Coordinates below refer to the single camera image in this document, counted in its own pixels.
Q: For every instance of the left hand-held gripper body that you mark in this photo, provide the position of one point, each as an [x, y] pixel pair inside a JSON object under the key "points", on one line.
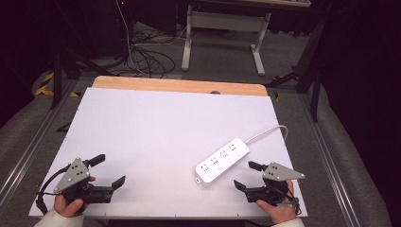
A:
{"points": [[73, 175]]}

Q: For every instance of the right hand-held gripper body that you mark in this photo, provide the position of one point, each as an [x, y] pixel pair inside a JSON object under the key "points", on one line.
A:
{"points": [[277, 176]]}

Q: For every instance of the person's left hand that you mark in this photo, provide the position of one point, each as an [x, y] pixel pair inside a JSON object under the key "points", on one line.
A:
{"points": [[66, 208]]}

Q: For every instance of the person's right hand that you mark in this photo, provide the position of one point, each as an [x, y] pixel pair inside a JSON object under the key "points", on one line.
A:
{"points": [[279, 213]]}

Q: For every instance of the white power strip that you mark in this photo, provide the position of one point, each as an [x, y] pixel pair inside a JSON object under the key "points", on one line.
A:
{"points": [[220, 161]]}

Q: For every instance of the white table cover board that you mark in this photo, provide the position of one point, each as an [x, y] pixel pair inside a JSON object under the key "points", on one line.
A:
{"points": [[151, 135]]}

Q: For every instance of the black table grommet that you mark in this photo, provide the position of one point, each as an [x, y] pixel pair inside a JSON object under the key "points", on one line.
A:
{"points": [[215, 92]]}

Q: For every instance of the yellow black floor tape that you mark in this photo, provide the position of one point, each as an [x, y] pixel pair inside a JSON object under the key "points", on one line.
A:
{"points": [[47, 86]]}

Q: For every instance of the black tripod stand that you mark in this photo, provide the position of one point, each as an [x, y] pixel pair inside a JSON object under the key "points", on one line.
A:
{"points": [[58, 75], [310, 78]]}

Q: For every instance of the aluminium floor rail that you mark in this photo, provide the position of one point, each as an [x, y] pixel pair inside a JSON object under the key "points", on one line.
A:
{"points": [[28, 151], [331, 164]]}

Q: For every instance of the white metal desk frame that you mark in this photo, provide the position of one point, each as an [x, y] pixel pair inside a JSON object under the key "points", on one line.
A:
{"points": [[227, 20]]}

